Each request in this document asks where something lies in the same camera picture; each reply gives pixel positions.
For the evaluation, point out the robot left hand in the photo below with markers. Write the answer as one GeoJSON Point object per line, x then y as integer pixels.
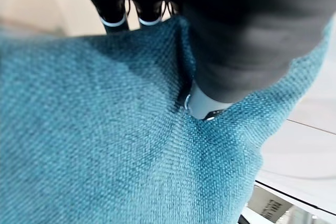
{"type": "Point", "coordinates": [236, 30]}

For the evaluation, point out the teal woven cushion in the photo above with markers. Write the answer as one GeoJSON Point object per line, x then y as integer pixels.
{"type": "Point", "coordinates": [105, 129]}

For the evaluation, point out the white cabinet with label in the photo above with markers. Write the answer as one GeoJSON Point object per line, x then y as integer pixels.
{"type": "Point", "coordinates": [283, 203]}

